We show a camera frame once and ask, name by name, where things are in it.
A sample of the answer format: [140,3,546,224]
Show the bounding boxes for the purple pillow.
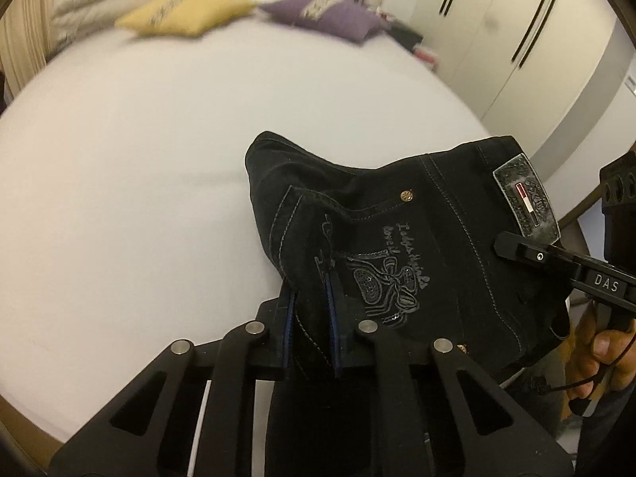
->
[258,0,391,45]

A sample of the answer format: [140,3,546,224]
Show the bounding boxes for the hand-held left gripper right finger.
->
[323,274,577,477]

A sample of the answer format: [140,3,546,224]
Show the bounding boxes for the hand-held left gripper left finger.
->
[47,291,301,477]

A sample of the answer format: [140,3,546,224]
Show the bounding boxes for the yellow pillow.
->
[115,0,259,38]

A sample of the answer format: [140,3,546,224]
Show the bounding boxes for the black pants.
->
[244,130,573,477]

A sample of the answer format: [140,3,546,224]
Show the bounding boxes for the white wardrobe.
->
[363,0,636,175]

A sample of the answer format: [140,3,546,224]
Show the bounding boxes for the black bag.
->
[382,15,425,55]

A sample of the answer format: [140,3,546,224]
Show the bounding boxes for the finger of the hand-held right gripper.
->
[494,231,592,284]

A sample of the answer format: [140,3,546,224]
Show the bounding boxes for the red and white item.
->
[412,45,440,68]

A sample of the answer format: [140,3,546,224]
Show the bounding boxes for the white bed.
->
[0,0,502,453]

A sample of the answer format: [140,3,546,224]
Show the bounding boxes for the person's right hand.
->
[564,303,636,417]

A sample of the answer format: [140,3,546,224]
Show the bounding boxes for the beige curtain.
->
[0,0,55,105]

